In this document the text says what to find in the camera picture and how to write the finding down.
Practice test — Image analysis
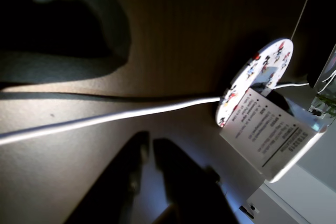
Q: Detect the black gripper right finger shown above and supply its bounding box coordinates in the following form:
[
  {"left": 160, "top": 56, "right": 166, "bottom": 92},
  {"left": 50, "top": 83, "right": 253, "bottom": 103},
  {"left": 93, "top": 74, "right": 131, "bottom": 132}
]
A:
[{"left": 153, "top": 138, "right": 237, "bottom": 224}]

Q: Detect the round white patterned coaster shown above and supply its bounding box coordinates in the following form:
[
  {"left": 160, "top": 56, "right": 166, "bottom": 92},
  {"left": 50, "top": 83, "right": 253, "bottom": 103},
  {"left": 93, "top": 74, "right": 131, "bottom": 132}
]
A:
[{"left": 214, "top": 38, "right": 295, "bottom": 130}]

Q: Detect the flat screen monitor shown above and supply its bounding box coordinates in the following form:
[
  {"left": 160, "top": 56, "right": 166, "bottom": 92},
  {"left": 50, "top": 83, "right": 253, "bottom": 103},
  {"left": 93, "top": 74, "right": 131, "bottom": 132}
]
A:
[{"left": 313, "top": 42, "right": 336, "bottom": 97}]

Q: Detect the white low cabinet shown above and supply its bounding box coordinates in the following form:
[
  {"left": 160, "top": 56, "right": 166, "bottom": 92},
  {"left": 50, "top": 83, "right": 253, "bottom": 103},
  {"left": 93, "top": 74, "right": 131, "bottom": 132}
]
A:
[{"left": 236, "top": 119, "right": 336, "bottom": 224}]

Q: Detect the white and black servo box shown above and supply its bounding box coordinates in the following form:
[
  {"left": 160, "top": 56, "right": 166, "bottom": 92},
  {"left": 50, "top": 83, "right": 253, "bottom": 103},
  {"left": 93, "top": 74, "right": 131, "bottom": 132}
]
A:
[{"left": 218, "top": 87, "right": 329, "bottom": 184}]

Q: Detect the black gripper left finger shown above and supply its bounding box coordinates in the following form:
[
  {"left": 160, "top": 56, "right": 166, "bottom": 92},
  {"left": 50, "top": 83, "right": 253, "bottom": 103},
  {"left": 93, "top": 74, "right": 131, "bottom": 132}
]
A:
[{"left": 76, "top": 131, "right": 151, "bottom": 224}]

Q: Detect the green potted plant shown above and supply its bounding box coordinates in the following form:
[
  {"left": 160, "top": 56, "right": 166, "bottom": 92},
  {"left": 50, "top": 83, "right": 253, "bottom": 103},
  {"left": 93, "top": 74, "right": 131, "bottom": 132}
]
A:
[{"left": 313, "top": 94, "right": 336, "bottom": 120}]

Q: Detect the white cable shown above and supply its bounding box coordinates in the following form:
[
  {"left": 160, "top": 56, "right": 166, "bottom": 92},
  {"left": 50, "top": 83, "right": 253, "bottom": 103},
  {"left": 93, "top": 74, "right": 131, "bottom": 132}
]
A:
[{"left": 0, "top": 82, "right": 311, "bottom": 146}]

